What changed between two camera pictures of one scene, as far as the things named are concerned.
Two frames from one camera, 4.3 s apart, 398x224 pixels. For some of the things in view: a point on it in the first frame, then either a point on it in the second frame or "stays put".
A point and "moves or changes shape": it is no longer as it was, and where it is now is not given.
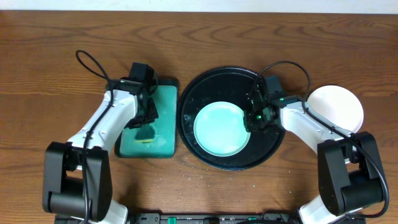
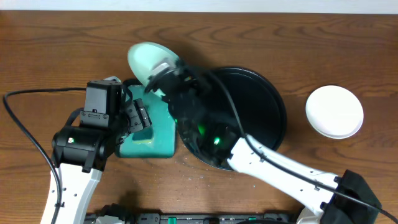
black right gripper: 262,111 -> 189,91
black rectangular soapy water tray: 157,139 stays put
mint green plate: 219,129 moves or changes shape
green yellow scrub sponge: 145,134 stays put
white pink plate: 337,106 stays put
